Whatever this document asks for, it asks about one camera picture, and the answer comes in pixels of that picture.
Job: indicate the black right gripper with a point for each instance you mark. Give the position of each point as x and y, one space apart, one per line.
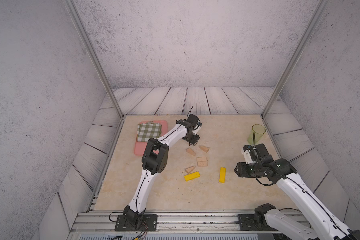
240 171

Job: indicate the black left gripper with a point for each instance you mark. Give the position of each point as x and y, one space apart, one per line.
195 141

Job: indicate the natural wood rectangular block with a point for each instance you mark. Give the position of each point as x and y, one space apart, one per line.
202 164
202 159

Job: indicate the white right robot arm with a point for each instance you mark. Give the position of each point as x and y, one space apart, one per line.
325 225

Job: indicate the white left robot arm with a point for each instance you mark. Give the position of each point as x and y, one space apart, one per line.
154 161

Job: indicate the yellow rectangular block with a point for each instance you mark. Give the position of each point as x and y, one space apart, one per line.
222 175
192 176

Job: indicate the green translucent plastic cup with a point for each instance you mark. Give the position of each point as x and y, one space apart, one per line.
257 132

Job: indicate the green white checkered cloth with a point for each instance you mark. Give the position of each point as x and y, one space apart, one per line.
146 131

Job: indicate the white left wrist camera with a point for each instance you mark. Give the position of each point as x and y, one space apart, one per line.
196 129

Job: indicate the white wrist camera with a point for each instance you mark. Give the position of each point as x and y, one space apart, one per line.
246 152
196 129

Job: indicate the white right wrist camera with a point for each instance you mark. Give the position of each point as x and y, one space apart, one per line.
246 152

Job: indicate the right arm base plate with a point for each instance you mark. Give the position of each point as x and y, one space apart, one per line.
252 222

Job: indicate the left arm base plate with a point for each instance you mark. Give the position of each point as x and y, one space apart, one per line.
142 223

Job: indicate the aluminium mounting rail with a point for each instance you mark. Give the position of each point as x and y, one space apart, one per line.
169 222

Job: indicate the left aluminium frame post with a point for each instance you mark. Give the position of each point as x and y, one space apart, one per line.
76 19

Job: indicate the aluminium frame post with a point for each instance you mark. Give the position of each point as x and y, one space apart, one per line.
76 19
307 34

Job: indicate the right aluminium frame post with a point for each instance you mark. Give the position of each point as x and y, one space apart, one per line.
307 34

